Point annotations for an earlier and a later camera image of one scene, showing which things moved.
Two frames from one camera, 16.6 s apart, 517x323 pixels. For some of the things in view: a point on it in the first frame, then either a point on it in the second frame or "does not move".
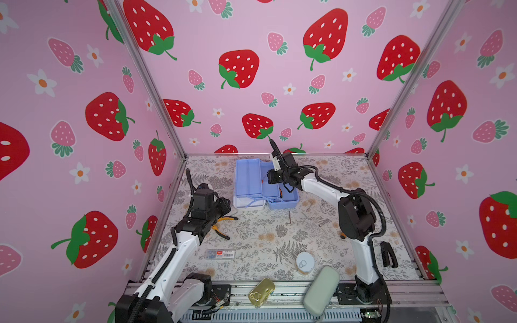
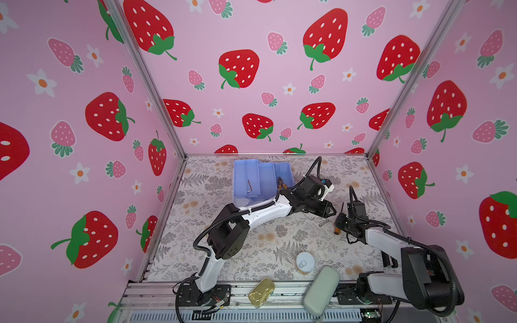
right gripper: [270, 174] to [339, 218]
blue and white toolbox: [254, 190] does not move
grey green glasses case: [321, 290] does not move
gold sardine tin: [260, 293] does not move
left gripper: [225, 208] to [323, 211]
